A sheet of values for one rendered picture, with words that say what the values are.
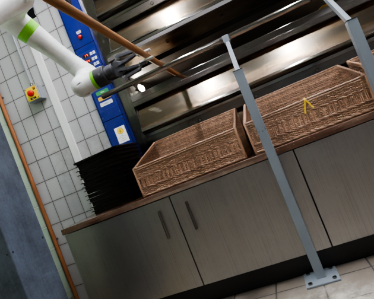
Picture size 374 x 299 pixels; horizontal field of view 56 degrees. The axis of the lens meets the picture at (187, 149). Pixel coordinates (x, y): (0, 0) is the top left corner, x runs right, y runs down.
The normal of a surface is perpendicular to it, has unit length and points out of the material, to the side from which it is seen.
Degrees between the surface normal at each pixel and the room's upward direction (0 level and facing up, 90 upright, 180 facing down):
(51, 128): 90
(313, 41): 70
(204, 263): 90
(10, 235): 90
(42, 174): 90
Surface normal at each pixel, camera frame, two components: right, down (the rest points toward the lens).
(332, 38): -0.34, -0.25
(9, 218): 0.90, -0.37
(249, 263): -0.23, 0.07
